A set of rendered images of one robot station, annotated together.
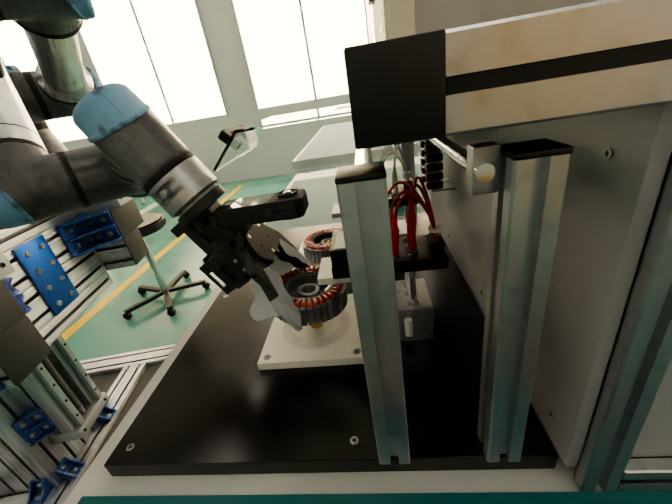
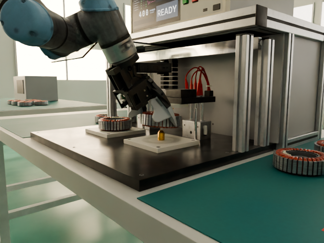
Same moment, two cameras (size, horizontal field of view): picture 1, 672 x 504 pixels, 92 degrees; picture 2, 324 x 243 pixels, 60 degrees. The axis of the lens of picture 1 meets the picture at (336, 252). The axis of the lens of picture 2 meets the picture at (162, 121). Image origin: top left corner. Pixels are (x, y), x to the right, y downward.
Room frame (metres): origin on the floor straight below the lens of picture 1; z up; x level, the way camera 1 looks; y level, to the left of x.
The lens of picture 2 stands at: (-0.10, 0.62, 0.94)
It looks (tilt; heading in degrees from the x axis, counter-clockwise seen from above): 8 degrees down; 311
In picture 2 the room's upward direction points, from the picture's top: straight up
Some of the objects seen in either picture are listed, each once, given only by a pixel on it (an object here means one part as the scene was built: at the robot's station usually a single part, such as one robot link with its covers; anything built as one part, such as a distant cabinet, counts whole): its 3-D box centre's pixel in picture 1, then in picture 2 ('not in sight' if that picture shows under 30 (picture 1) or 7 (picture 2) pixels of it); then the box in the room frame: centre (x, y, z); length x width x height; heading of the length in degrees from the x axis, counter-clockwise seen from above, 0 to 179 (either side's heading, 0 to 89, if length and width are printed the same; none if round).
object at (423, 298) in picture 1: (411, 308); (196, 128); (0.38, -0.09, 0.80); 0.08 x 0.05 x 0.06; 172
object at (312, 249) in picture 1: (328, 244); (114, 123); (0.64, 0.01, 0.80); 0.11 x 0.11 x 0.04
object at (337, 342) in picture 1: (317, 327); (161, 141); (0.40, 0.05, 0.78); 0.15 x 0.15 x 0.01; 82
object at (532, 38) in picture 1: (522, 61); (205, 40); (0.48, -0.29, 1.09); 0.68 x 0.44 x 0.05; 172
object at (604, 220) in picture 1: (467, 193); (192, 87); (0.49, -0.22, 0.92); 0.66 x 0.01 x 0.30; 172
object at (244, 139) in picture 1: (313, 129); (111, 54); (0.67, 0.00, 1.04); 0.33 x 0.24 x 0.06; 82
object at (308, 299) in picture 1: (309, 293); (160, 119); (0.40, 0.05, 0.84); 0.11 x 0.11 x 0.04
